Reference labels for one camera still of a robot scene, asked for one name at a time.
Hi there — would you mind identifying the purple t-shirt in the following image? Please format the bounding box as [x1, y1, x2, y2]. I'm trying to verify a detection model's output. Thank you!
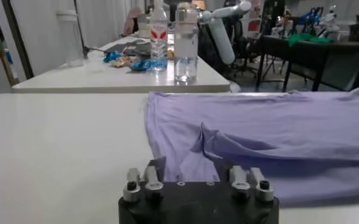
[144, 87, 359, 208]

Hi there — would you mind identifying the tan snack packet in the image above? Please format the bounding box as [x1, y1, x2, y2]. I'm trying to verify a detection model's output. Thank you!
[109, 56, 135, 68]

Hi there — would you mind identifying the black metal table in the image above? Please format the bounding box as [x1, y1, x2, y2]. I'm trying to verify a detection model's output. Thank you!
[256, 35, 359, 92]

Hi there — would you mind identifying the white side table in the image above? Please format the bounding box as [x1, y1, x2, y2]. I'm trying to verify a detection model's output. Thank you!
[11, 35, 231, 94]

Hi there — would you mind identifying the white humanoid robot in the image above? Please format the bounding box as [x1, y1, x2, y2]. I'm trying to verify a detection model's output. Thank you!
[199, 0, 253, 66]

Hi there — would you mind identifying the glass door beverage cooler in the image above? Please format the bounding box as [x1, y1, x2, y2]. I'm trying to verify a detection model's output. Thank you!
[0, 0, 34, 86]

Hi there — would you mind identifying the person in pink top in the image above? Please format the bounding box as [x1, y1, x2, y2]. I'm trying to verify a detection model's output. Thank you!
[123, 7, 143, 37]

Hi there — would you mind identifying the tall clear cylinder jar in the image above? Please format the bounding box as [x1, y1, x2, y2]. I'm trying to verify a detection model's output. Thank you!
[56, 10, 85, 68]

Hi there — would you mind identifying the water bottle red label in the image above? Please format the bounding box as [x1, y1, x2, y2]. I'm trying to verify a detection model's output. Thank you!
[150, 0, 169, 72]

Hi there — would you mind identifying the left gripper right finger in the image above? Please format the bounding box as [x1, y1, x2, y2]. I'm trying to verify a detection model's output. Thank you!
[213, 158, 274, 202]

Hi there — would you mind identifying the clear unlabelled plastic bottle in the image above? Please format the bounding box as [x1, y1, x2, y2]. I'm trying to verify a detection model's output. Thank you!
[174, 2, 199, 85]

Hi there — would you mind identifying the black laptop cable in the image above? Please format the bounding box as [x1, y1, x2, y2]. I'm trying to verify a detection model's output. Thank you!
[73, 0, 107, 59]

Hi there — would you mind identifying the green cloth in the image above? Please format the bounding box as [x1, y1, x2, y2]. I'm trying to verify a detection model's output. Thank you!
[288, 32, 334, 48]

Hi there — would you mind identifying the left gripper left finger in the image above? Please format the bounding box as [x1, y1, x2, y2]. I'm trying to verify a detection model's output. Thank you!
[123, 155, 167, 203]

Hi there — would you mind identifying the dark grey laptop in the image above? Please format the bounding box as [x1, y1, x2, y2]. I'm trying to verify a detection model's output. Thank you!
[104, 39, 152, 57]

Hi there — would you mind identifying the blue snack packet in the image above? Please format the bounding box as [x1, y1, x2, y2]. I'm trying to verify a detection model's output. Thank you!
[102, 51, 124, 63]
[129, 58, 169, 72]

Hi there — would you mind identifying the silver steamer pot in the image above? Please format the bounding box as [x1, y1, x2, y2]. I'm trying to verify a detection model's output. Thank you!
[136, 13, 152, 39]

